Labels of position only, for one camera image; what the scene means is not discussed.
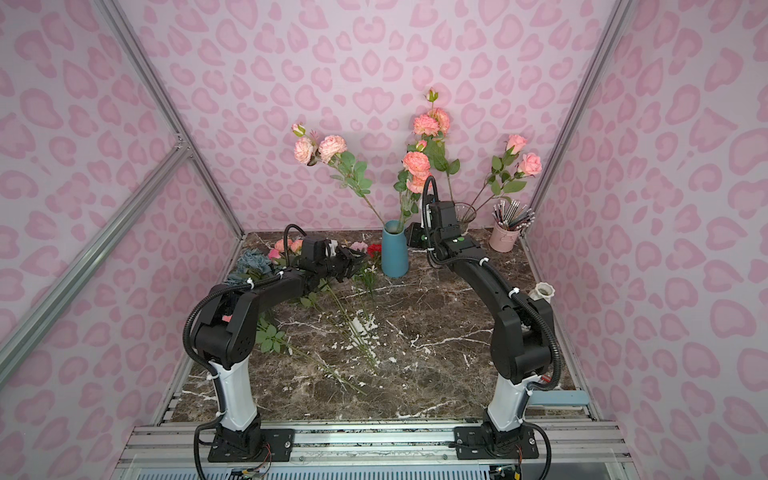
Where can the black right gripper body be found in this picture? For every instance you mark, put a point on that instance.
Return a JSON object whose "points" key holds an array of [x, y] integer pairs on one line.
{"points": [[420, 235]]}

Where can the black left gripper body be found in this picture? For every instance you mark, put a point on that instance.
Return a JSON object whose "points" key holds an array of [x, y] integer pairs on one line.
{"points": [[352, 263]]}

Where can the clear ribbed glass vase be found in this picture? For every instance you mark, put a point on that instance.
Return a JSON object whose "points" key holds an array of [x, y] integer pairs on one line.
{"points": [[465, 214]]}

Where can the light pink carnation flower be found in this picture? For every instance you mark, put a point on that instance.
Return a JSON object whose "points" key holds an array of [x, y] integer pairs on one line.
{"points": [[358, 246]]}

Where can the coral peony flower branch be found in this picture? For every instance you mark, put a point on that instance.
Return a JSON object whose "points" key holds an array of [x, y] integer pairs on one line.
{"points": [[415, 170]]}

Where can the pink peony flower branch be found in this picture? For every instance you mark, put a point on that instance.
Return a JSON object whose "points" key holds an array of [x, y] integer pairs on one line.
{"points": [[430, 130]]}

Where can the pale pink peony branch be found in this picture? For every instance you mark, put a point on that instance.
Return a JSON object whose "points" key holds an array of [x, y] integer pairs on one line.
{"points": [[332, 151]]}

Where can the light pink rose with stem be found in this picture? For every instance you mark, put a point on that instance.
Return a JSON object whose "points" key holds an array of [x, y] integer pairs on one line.
{"points": [[512, 179]]}

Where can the pink rose with long stem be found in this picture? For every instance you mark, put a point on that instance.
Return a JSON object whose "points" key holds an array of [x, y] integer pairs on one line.
{"points": [[513, 147]]}

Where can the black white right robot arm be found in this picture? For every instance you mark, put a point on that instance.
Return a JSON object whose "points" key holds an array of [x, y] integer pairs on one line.
{"points": [[524, 347]]}

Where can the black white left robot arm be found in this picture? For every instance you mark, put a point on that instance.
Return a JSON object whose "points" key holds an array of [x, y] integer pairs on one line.
{"points": [[222, 331]]}

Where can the teal cylindrical vase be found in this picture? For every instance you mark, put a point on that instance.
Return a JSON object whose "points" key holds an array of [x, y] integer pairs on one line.
{"points": [[394, 256]]}

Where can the bunch of artificial flowers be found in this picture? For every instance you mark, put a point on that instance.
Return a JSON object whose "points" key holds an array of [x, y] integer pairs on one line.
{"points": [[322, 311]]}

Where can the white ribbed ceramic vase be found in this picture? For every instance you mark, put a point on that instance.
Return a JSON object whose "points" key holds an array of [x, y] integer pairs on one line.
{"points": [[542, 291]]}

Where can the red carnation flower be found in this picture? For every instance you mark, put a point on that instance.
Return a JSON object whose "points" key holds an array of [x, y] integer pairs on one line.
{"points": [[374, 250]]}

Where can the blue grey artificial flower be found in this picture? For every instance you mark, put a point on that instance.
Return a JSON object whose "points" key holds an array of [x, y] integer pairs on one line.
{"points": [[252, 264]]}

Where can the pink cup of straws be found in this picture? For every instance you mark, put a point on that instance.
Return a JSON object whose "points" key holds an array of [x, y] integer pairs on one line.
{"points": [[511, 219]]}

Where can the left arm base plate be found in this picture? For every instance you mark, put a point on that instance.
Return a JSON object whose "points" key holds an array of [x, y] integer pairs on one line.
{"points": [[253, 445]]}

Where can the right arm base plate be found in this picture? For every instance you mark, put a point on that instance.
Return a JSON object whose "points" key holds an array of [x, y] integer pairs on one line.
{"points": [[482, 441]]}

